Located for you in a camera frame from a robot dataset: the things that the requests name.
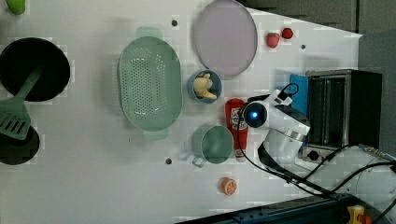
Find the plush orange slice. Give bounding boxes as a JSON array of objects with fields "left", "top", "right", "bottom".
[{"left": 220, "top": 177, "right": 237, "bottom": 196}]

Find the black toaster oven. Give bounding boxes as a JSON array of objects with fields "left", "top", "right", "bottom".
[{"left": 290, "top": 69, "right": 382, "bottom": 150}]

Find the yellow plush banana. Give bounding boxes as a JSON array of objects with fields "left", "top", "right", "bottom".
[{"left": 193, "top": 73, "right": 217, "bottom": 100}]

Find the red plush ketchup bottle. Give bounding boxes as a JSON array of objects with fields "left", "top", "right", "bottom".
[{"left": 225, "top": 98, "right": 248, "bottom": 162}]

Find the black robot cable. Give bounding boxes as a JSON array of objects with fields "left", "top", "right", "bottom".
[{"left": 236, "top": 82, "right": 396, "bottom": 224}]

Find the green oval colander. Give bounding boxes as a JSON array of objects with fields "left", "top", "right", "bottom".
[{"left": 118, "top": 26, "right": 183, "bottom": 141}]

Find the dark red plush strawberry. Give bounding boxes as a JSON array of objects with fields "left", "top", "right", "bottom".
[{"left": 281, "top": 28, "right": 294, "bottom": 39}]

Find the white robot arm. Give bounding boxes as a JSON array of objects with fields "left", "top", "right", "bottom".
[{"left": 240, "top": 90, "right": 395, "bottom": 205}]

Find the yellow red emergency button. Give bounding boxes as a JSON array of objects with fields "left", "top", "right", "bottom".
[{"left": 347, "top": 205, "right": 373, "bottom": 224}]

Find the round lilac plate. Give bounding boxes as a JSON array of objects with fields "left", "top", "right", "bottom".
[{"left": 193, "top": 0, "right": 258, "bottom": 76}]

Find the black round container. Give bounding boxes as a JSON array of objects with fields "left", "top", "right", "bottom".
[{"left": 0, "top": 127, "right": 40, "bottom": 165}]

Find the green spatula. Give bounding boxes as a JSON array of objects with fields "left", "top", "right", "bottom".
[{"left": 0, "top": 68, "right": 43, "bottom": 140}]

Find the pink plush strawberry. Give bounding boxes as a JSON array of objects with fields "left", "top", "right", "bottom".
[{"left": 265, "top": 33, "right": 280, "bottom": 49}]

